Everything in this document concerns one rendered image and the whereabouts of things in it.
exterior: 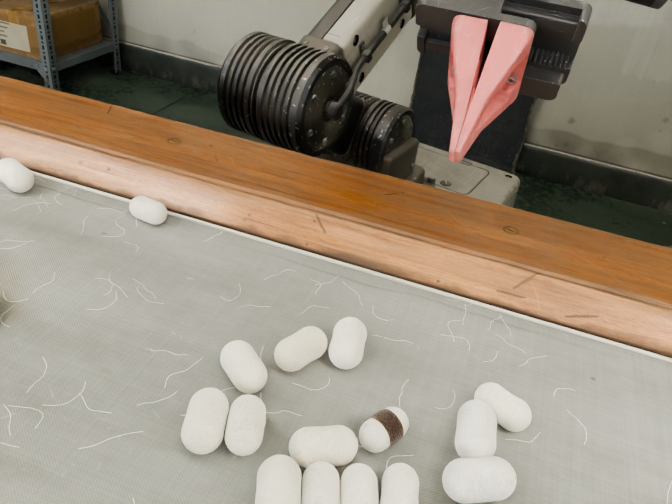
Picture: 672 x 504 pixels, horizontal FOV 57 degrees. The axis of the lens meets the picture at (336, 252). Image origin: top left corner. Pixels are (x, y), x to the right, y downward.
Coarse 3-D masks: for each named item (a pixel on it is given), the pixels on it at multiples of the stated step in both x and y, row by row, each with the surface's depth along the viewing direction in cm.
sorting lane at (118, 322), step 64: (0, 192) 50; (64, 192) 51; (0, 256) 43; (64, 256) 44; (128, 256) 45; (192, 256) 46; (256, 256) 47; (320, 256) 48; (0, 320) 38; (64, 320) 39; (128, 320) 40; (192, 320) 40; (256, 320) 41; (320, 320) 42; (384, 320) 42; (448, 320) 43; (512, 320) 44; (0, 384) 34; (64, 384) 35; (128, 384) 35; (192, 384) 36; (320, 384) 37; (384, 384) 37; (448, 384) 38; (512, 384) 39; (576, 384) 39; (640, 384) 40; (0, 448) 31; (64, 448) 31; (128, 448) 32; (448, 448) 34; (512, 448) 35; (576, 448) 35; (640, 448) 36
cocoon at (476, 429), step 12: (468, 408) 34; (480, 408) 34; (492, 408) 34; (468, 420) 33; (480, 420) 33; (492, 420) 33; (456, 432) 33; (468, 432) 33; (480, 432) 32; (492, 432) 33; (456, 444) 33; (468, 444) 32; (480, 444) 32; (492, 444) 32; (468, 456) 32
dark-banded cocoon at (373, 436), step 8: (392, 408) 34; (400, 416) 33; (368, 424) 33; (376, 424) 33; (408, 424) 34; (360, 432) 33; (368, 432) 32; (376, 432) 32; (384, 432) 32; (360, 440) 33; (368, 440) 32; (376, 440) 32; (384, 440) 32; (368, 448) 32; (376, 448) 32; (384, 448) 33
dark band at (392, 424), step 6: (378, 414) 33; (384, 414) 33; (390, 414) 33; (366, 420) 34; (378, 420) 33; (384, 420) 33; (390, 420) 33; (396, 420) 33; (384, 426) 33; (390, 426) 33; (396, 426) 33; (402, 426) 33; (390, 432) 33; (396, 432) 33; (402, 432) 33; (390, 438) 33; (396, 438) 33; (390, 444) 33
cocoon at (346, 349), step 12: (336, 324) 39; (348, 324) 38; (360, 324) 39; (336, 336) 38; (348, 336) 37; (360, 336) 38; (336, 348) 37; (348, 348) 37; (360, 348) 37; (336, 360) 37; (348, 360) 37; (360, 360) 37
